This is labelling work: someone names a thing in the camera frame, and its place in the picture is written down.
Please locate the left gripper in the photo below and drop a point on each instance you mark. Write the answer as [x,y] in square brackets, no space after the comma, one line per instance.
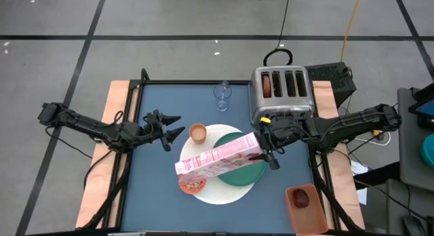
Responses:
[151,129]

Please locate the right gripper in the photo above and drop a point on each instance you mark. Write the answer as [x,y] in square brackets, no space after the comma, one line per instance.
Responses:
[285,132]

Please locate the pink cereal box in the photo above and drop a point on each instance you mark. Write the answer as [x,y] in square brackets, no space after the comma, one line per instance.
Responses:
[220,158]

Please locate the clear plastic cup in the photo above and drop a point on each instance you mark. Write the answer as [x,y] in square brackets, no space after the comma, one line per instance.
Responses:
[217,93]

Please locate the brown bread slice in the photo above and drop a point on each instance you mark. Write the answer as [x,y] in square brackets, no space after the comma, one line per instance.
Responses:
[266,87]

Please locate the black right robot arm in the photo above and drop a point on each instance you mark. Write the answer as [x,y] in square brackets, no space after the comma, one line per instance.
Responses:
[356,122]

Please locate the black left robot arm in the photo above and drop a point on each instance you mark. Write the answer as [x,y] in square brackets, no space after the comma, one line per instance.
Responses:
[84,125]

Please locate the teal green round plate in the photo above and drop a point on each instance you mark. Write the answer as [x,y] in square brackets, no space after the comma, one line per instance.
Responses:
[244,176]

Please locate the orange plastic cup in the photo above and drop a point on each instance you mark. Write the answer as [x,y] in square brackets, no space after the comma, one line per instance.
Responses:
[197,141]

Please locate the yellow gripper tag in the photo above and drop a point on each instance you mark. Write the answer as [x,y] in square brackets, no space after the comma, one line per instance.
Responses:
[265,120]

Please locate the silver four-slot toaster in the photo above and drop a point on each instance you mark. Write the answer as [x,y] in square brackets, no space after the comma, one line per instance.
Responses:
[281,107]

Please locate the white round woven placemat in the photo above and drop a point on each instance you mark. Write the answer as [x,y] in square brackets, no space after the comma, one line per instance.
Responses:
[217,195]

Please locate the dark red food piece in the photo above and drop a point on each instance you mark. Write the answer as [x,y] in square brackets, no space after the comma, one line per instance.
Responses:
[301,198]

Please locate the brown cereal pieces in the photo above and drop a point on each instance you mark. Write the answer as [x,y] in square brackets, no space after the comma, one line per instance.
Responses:
[192,186]

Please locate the blue white patterned bowl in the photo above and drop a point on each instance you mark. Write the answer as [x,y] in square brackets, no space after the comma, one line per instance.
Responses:
[192,193]

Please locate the orange rectangular plastic container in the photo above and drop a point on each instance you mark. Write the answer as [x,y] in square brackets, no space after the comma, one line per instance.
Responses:
[310,219]

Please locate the light wooden side board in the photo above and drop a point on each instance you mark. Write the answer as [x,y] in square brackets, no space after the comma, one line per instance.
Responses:
[346,185]
[98,181]

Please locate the white paper sheets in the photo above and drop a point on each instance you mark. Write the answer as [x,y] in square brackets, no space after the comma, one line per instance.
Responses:
[357,168]

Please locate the black computer box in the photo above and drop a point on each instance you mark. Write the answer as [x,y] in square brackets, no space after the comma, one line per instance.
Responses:
[329,76]

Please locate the grey office desk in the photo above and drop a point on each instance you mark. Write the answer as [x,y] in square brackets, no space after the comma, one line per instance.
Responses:
[410,154]
[396,215]

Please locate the black computer mouse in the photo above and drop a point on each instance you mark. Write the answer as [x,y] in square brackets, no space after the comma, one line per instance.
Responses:
[413,227]

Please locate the teal bowl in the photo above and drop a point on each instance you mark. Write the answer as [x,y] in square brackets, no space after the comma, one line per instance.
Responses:
[429,151]

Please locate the tablet screen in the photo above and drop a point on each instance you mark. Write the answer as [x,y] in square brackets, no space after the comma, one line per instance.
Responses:
[425,108]

